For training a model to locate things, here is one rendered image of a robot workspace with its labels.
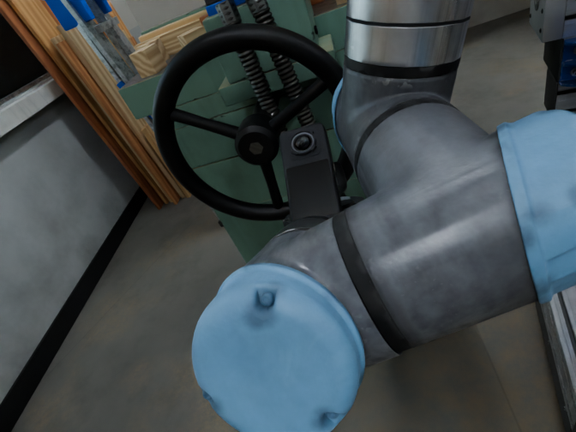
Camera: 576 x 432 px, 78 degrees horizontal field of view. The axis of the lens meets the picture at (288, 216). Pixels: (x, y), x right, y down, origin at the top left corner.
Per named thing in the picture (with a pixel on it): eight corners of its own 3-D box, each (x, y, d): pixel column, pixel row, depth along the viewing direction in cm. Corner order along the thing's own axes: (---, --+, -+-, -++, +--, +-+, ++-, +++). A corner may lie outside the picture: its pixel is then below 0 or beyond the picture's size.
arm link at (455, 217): (489, 54, 19) (312, 157, 22) (695, 147, 10) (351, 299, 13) (515, 161, 23) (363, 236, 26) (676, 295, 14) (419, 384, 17)
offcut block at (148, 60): (153, 70, 68) (140, 47, 65) (167, 65, 66) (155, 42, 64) (141, 78, 65) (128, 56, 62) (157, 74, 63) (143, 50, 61)
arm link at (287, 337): (419, 427, 13) (233, 485, 15) (394, 303, 24) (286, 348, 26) (315, 243, 13) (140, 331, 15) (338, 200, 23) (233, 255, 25)
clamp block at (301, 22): (226, 86, 53) (197, 22, 48) (240, 59, 63) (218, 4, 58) (322, 53, 49) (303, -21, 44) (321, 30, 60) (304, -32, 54)
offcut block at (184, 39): (207, 50, 64) (196, 27, 62) (214, 50, 62) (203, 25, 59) (188, 60, 63) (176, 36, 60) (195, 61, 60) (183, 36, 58)
